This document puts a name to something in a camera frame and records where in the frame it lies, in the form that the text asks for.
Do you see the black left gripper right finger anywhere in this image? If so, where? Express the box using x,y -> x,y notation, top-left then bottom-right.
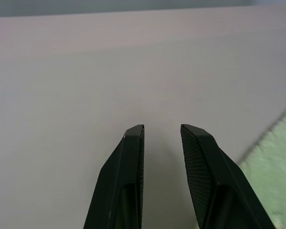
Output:
180,124 -> 277,229

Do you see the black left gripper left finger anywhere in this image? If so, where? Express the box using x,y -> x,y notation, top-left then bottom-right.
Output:
83,124 -> 145,229

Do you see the light green cloth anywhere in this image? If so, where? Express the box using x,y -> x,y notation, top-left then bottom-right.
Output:
237,99 -> 286,229

